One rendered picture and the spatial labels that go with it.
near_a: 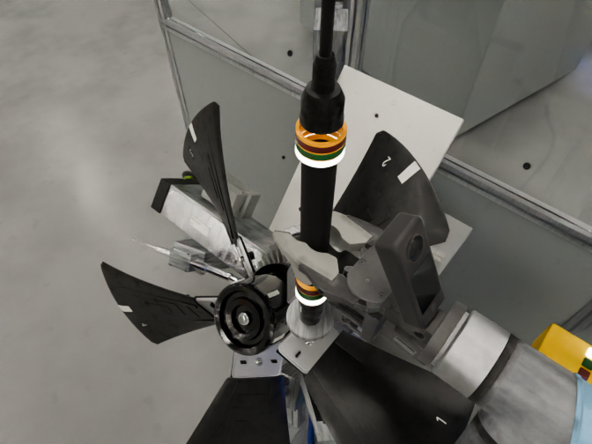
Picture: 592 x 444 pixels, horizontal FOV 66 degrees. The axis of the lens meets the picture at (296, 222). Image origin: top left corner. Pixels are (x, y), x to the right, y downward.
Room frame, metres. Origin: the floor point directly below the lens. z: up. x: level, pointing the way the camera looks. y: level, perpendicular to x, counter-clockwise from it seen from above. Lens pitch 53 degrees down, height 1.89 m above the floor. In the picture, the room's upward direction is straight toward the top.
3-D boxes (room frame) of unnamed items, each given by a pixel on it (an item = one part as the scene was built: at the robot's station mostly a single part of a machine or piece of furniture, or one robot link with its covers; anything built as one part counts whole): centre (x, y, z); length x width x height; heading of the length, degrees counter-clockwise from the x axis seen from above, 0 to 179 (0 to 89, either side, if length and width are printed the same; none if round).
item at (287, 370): (0.32, 0.00, 0.91); 0.12 x 0.08 x 0.12; 140
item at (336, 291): (0.24, -0.05, 1.48); 0.09 x 0.05 x 0.02; 60
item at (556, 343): (0.29, -0.49, 1.02); 0.16 x 0.10 x 0.11; 140
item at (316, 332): (0.30, -0.02, 1.32); 0.09 x 0.07 x 0.10; 175
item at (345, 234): (0.31, -0.04, 1.45); 0.09 x 0.03 x 0.06; 40
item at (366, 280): (0.22, -0.11, 1.45); 0.12 x 0.08 x 0.09; 50
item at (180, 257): (0.52, 0.24, 1.08); 0.07 x 0.04 x 0.06; 61
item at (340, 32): (0.92, -0.07, 1.36); 0.10 x 0.07 x 0.08; 175
